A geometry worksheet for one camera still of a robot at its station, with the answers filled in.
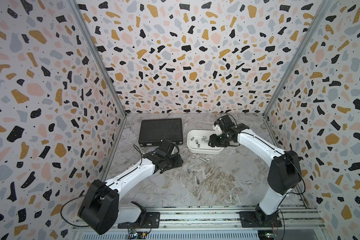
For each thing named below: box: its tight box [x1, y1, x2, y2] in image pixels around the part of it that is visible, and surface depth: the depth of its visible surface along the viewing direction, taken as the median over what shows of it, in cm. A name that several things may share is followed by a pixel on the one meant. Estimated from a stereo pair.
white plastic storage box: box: [187, 130, 225, 155], surface depth 106 cm
